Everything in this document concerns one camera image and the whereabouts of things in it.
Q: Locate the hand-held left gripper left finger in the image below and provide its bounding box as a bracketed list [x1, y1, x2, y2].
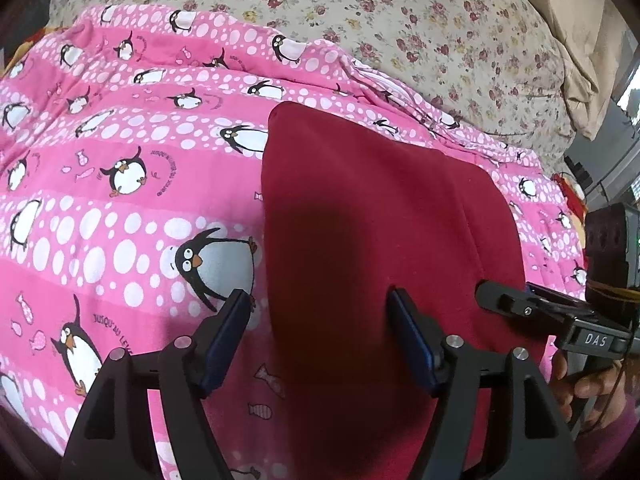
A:
[60, 288, 253, 480]

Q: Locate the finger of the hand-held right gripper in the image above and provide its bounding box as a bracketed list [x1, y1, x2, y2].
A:
[525, 282, 597, 317]
[475, 280, 576, 333]

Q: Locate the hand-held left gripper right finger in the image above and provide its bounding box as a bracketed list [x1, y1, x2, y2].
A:
[387, 286, 586, 480]

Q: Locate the dark red garment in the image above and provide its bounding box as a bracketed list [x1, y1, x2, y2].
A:
[260, 101, 551, 480]

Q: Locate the person's right forearm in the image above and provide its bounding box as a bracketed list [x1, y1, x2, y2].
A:
[572, 392, 640, 480]

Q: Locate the person's right hand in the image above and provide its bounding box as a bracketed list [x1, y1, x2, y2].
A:
[547, 345, 632, 431]

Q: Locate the red yellow printed fabric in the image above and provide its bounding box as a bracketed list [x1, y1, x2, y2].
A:
[552, 172, 592, 241]

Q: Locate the grey cabinet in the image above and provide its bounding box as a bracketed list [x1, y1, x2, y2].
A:
[565, 60, 640, 211]

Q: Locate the pink penguin print blanket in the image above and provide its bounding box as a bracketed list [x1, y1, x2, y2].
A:
[0, 4, 588, 480]

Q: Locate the beige pillow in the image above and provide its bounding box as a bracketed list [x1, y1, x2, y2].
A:
[520, 0, 632, 141]

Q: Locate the floral quilt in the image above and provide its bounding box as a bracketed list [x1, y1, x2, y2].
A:
[47, 0, 576, 181]

